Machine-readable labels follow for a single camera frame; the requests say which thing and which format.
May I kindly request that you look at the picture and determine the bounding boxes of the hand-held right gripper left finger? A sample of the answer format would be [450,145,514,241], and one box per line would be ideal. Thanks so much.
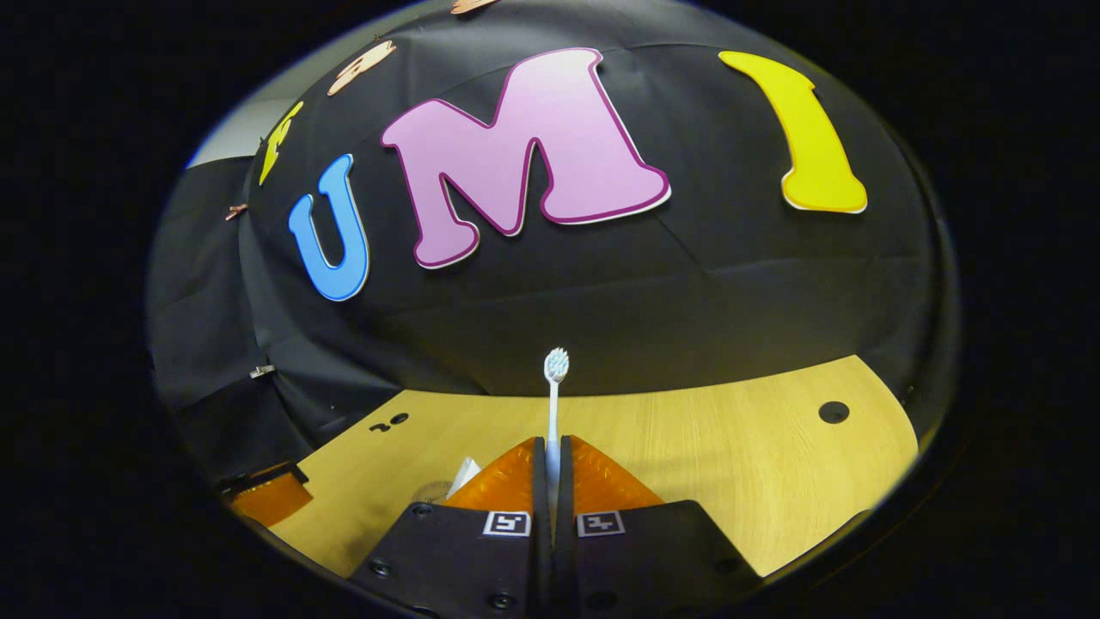
[348,436,552,616]

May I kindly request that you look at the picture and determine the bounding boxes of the black backdrop cloth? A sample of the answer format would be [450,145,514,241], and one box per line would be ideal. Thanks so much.
[146,0,959,491]

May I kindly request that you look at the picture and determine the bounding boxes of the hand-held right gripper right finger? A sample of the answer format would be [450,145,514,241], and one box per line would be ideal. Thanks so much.
[554,434,764,613]

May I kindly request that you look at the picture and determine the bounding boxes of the light blue toothbrush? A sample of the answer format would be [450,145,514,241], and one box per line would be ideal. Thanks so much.
[543,347,571,517]

